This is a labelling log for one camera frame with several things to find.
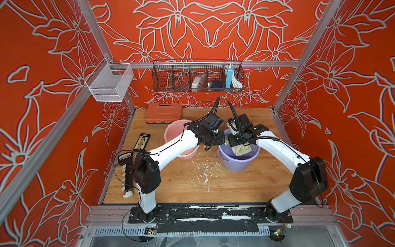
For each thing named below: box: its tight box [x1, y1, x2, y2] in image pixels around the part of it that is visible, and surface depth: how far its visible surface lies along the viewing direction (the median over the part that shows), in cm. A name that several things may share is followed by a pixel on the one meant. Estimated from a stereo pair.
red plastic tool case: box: [145, 102, 183, 125], surface depth 116 cm
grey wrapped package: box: [191, 74, 206, 89], surface depth 94 cm
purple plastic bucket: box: [217, 128, 261, 173], surface depth 74 cm
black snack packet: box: [133, 132, 151, 154], surface depth 102 cm
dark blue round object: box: [210, 80, 224, 92], surface depth 97 cm
